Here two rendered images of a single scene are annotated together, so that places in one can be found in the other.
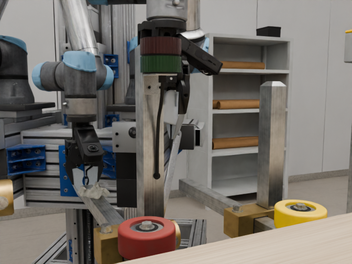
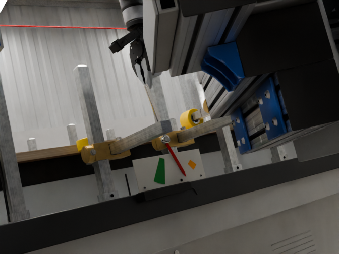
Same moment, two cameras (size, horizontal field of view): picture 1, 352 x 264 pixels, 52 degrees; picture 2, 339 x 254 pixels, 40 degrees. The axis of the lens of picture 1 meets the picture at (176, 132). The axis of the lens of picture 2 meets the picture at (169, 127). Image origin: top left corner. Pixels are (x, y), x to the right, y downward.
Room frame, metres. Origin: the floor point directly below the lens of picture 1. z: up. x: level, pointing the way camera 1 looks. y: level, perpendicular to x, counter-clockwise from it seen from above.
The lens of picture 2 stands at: (2.04, -0.24, 0.68)
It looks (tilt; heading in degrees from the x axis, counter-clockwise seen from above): 8 degrees up; 168
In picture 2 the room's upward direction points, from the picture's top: 13 degrees counter-clockwise
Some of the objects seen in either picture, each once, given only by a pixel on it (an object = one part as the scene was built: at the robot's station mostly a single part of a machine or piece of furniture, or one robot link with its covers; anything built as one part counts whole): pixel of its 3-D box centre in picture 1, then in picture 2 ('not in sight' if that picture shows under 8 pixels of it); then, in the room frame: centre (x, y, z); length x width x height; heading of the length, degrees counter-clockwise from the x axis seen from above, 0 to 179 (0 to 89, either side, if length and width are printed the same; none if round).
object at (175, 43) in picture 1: (160, 47); not in sight; (0.53, 0.02, 1.15); 0.06 x 0.06 x 0.02
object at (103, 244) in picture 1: (138, 241); (172, 139); (0.56, 0.06, 0.85); 0.13 x 0.06 x 0.05; 115
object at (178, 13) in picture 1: (167, 11); (135, 17); (0.67, 0.01, 1.23); 0.08 x 0.08 x 0.05
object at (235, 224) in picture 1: (259, 219); (105, 151); (0.67, -0.16, 0.84); 0.13 x 0.06 x 0.05; 115
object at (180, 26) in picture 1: (163, 56); (143, 41); (0.67, 0.02, 1.15); 0.09 x 0.08 x 0.12; 115
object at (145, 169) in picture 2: not in sight; (170, 169); (0.61, 0.03, 0.75); 0.26 x 0.01 x 0.10; 115
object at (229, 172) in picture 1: (238, 120); not in sight; (3.48, -0.61, 0.78); 0.90 x 0.45 x 1.55; 113
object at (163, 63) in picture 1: (161, 65); not in sight; (0.53, 0.02, 1.13); 0.06 x 0.06 x 0.02
